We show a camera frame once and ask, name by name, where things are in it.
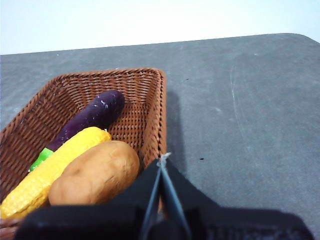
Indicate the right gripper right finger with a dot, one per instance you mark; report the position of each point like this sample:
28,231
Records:
225,225

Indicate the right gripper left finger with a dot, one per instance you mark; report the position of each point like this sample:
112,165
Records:
100,222

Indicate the brown potato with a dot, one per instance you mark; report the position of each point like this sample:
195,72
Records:
97,172

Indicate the purple eggplant with green stem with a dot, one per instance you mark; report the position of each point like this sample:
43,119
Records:
97,112

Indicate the brown wicker basket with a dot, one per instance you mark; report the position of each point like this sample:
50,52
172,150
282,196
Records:
45,110

